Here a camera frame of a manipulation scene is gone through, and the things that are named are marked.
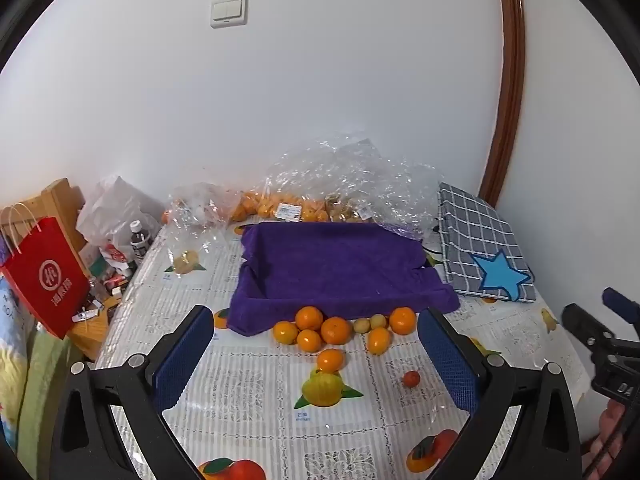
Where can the small wooden table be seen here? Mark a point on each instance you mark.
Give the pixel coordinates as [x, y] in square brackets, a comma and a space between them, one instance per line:
[92, 332]

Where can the large clear plastic bag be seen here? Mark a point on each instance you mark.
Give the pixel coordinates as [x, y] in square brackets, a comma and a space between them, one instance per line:
[360, 170]

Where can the colourful printed blanket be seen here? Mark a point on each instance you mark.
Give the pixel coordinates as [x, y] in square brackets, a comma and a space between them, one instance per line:
[30, 400]

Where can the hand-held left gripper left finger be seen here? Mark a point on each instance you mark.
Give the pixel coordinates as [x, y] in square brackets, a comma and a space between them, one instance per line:
[182, 360]

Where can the oval orange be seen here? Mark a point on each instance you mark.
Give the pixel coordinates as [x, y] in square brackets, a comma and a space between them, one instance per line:
[378, 341]

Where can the dark bottle with white cap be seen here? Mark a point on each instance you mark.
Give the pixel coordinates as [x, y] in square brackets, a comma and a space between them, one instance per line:
[141, 240]

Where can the purple towel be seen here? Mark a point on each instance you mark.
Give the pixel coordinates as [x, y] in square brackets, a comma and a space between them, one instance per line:
[340, 270]

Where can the white plastic bag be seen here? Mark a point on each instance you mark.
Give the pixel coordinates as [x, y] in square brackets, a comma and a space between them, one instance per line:
[115, 205]

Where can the checked cloth with blue star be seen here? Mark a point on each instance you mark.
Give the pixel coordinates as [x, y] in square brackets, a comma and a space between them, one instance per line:
[470, 220]

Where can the small yellowish fruit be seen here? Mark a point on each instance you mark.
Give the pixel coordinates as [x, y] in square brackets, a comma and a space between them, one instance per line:
[378, 321]
[362, 325]

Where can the brown wooden door frame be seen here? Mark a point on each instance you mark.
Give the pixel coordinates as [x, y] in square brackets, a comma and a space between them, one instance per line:
[510, 60]

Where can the small red fruit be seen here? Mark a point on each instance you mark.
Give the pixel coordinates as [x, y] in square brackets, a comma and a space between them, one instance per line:
[411, 379]

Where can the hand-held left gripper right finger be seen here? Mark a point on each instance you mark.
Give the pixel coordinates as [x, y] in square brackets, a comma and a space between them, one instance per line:
[447, 360]

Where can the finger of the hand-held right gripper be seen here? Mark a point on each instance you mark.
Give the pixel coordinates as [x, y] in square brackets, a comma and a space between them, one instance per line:
[585, 325]
[620, 302]

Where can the white wall switch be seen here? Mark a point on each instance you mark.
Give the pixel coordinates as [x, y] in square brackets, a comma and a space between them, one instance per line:
[229, 11]

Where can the clear bag of brown fruits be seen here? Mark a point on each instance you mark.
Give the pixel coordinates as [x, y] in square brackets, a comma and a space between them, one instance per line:
[350, 210]

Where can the wooden chair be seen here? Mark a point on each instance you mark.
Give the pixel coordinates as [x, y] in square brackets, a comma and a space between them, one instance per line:
[55, 200]

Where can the crumpled clear plastic bag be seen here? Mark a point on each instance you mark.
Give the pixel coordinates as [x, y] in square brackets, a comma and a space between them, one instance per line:
[200, 220]

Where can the clear bag of oranges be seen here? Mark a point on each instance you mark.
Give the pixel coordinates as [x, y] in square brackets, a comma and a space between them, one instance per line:
[280, 205]

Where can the red and white packet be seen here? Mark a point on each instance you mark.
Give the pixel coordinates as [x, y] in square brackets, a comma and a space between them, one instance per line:
[114, 256]

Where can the person's right hand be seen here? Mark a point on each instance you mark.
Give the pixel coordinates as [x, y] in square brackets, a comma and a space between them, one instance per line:
[607, 427]

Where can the red paper bag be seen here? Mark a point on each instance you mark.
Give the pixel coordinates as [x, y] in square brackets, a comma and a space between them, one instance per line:
[45, 280]

